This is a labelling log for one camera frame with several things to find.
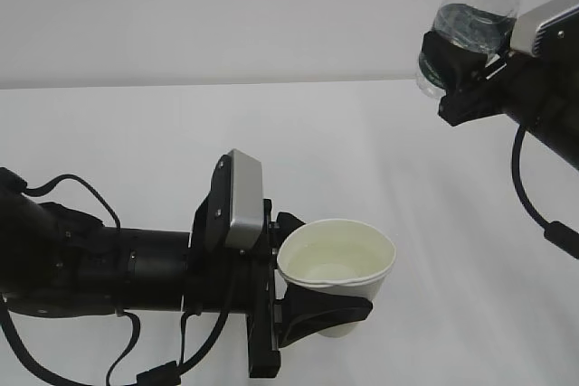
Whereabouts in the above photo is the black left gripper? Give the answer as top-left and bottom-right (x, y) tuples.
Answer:
(180, 198), (375, 379)

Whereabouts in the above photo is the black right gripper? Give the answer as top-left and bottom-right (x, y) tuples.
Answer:
(420, 30), (578, 142)

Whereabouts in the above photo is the white paper cup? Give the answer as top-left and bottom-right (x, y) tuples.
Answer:
(276, 218), (397, 340)

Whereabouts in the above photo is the clear water bottle green label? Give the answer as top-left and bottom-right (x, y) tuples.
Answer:
(415, 0), (521, 88)

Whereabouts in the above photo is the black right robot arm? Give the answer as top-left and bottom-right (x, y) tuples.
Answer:
(422, 31), (578, 168)

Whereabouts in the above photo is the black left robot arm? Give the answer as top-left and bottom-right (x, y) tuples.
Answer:
(1, 156), (373, 385)

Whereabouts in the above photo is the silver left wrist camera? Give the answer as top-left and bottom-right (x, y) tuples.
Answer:
(207, 148), (263, 251)

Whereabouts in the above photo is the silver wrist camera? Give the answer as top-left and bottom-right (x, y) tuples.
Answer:
(509, 0), (578, 58)
(207, 148), (263, 251)

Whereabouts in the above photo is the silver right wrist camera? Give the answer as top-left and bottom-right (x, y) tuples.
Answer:
(509, 0), (578, 58)

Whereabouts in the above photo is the black left camera cable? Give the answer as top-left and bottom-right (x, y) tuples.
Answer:
(0, 173), (236, 386)

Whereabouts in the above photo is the black camera cable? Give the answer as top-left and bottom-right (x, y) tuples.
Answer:
(0, 173), (236, 386)
(511, 126), (579, 263)

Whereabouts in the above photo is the black right camera cable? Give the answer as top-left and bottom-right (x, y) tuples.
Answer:
(511, 126), (579, 263)

